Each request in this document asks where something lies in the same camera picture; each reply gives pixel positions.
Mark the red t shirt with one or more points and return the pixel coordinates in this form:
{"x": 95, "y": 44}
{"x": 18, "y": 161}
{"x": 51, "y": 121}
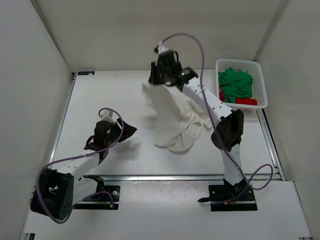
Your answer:
{"x": 235, "y": 95}

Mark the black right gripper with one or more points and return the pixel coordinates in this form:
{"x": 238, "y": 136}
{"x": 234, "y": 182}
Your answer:
{"x": 154, "y": 79}

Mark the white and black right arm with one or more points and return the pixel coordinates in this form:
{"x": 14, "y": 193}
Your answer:
{"x": 228, "y": 124}

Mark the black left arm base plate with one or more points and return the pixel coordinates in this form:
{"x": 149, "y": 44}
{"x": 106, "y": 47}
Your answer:
{"x": 102, "y": 201}

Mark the aluminium table edge rail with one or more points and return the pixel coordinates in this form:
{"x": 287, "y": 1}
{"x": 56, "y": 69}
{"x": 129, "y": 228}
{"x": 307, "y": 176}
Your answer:
{"x": 163, "y": 178}

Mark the blue label sticker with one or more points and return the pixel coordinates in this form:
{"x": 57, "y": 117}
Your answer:
{"x": 86, "y": 73}

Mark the white plastic basket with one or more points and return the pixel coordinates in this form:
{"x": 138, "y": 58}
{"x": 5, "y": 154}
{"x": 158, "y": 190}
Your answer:
{"x": 258, "y": 87}

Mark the green t shirt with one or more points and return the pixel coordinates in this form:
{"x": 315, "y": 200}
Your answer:
{"x": 239, "y": 79}

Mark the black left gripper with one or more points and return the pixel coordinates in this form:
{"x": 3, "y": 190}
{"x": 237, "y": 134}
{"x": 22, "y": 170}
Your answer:
{"x": 128, "y": 131}

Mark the white t shirt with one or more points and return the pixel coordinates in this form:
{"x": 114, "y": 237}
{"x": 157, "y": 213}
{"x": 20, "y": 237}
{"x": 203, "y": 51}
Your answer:
{"x": 179, "y": 121}

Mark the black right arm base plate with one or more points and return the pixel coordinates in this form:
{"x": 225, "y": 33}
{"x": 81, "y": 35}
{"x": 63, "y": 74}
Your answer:
{"x": 221, "y": 199}

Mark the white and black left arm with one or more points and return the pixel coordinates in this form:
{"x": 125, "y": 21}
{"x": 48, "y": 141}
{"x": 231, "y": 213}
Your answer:
{"x": 58, "y": 189}

